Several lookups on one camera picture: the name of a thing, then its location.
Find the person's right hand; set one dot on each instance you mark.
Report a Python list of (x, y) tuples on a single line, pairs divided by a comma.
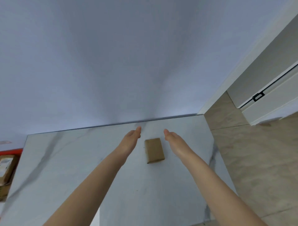
[(180, 146)]

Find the person's left hand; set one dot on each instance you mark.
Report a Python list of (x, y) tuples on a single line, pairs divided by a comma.
[(128, 144)]

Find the small plain cardboard box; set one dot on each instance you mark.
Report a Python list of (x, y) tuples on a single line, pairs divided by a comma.
[(154, 150)]

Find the red plastic basket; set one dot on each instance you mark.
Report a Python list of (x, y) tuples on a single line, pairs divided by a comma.
[(11, 152)]

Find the tall parcel with 9777 sticker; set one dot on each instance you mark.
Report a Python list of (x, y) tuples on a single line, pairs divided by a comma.
[(11, 170)]

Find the person's left forearm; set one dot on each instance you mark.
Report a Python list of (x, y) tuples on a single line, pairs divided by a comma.
[(88, 193)]

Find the person's right forearm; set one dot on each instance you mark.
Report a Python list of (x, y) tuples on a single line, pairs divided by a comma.
[(221, 191)]

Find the black door latch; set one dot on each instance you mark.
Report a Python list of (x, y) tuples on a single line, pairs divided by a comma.
[(254, 97)]

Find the white door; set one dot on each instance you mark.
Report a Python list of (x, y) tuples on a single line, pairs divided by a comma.
[(274, 104)]

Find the red-framed wall label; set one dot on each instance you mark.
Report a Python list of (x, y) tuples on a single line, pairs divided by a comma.
[(5, 142)]

